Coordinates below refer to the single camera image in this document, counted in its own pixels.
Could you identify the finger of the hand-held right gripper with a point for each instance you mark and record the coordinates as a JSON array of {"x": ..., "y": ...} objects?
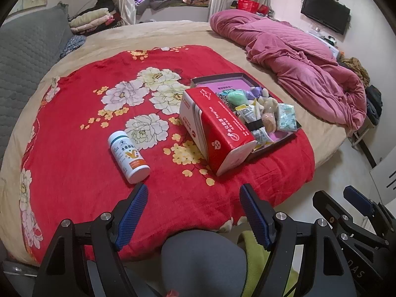
[
  {"x": 359, "y": 199},
  {"x": 324, "y": 204}
]

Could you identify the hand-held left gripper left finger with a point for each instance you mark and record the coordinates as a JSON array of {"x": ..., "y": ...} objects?
[{"x": 133, "y": 213}]

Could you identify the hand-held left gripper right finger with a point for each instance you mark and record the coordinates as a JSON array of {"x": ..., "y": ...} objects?
[{"x": 255, "y": 216}]

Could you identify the dark shallow box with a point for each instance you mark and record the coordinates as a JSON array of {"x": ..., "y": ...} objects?
[{"x": 272, "y": 146}]

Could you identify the green patterned tissue pack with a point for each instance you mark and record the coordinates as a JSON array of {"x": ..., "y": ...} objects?
[{"x": 286, "y": 117}]

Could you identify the clear bag with beige puff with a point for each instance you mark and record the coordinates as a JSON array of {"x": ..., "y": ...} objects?
[{"x": 268, "y": 121}]

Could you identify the snack packet with black band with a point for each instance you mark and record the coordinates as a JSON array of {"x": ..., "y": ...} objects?
[{"x": 246, "y": 114}]

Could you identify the white floral scrunchie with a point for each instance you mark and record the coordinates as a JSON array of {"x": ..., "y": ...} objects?
[{"x": 266, "y": 104}]

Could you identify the teal egg sponge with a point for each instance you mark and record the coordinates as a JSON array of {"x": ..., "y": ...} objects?
[{"x": 237, "y": 98}]

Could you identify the leopard print scrunchie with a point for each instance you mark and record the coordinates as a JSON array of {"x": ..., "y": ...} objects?
[{"x": 223, "y": 98}]

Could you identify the yellow-green garment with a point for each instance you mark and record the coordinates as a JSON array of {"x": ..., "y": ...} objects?
[{"x": 253, "y": 263}]

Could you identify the white supplement bottle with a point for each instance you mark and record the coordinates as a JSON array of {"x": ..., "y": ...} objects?
[{"x": 126, "y": 154}]

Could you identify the person's grey trouser leg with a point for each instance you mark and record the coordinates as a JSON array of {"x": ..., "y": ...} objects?
[{"x": 204, "y": 263}]

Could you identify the red tissue box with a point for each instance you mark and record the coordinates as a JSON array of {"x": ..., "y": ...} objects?
[{"x": 222, "y": 130}]

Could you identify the dark clothes pile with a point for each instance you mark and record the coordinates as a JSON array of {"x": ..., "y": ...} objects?
[{"x": 372, "y": 102}]

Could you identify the red floral blanket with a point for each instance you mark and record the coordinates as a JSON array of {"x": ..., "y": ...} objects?
[{"x": 77, "y": 114}]

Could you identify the brown patterned cloth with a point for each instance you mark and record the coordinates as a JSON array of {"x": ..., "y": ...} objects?
[{"x": 355, "y": 68}]

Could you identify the pink quilt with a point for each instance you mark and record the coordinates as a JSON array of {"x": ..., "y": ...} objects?
[{"x": 294, "y": 55}]

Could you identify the cluttered tv stand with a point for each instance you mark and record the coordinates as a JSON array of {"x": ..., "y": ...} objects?
[{"x": 324, "y": 41}]

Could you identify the blue patterned pillow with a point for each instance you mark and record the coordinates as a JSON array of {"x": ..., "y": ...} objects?
[{"x": 72, "y": 45}]

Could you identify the beige bed sheet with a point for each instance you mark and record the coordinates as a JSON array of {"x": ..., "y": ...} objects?
[{"x": 154, "y": 34}]

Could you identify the black television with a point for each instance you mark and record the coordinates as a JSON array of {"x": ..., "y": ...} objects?
[{"x": 324, "y": 10}]

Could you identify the grey quilted headboard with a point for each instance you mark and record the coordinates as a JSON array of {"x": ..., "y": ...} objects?
[{"x": 24, "y": 52}]

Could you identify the stack of folded clothes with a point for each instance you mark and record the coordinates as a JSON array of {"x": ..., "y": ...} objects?
[{"x": 89, "y": 18}]

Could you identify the clothes pile on windowsill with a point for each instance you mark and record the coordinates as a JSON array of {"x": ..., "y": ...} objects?
[{"x": 173, "y": 1}]

